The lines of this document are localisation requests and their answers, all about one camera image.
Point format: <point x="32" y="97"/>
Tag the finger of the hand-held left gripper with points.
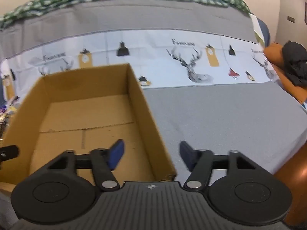
<point x="9" y="152"/>

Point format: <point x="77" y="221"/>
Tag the brown cardboard box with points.
<point x="91" y="115"/>

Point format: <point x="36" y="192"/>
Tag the grey deer-print sofa cover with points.
<point x="215" y="115"/>

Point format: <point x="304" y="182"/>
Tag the white olive checked cloth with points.
<point x="256" y="28"/>

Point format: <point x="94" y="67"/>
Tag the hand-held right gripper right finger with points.
<point x="187" y="153"/>

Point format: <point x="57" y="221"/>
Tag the blue sofa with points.
<point x="265" y="31"/>

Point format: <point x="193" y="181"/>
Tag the pile of snack packets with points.
<point x="7" y="115"/>

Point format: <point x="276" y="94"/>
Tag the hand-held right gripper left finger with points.
<point x="117" y="153"/>

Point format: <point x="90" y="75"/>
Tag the wall switch plate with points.
<point x="291" y="19"/>

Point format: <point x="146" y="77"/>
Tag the black garment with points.
<point x="295" y="62"/>

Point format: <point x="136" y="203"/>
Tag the orange cushion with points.
<point x="275" y="57"/>

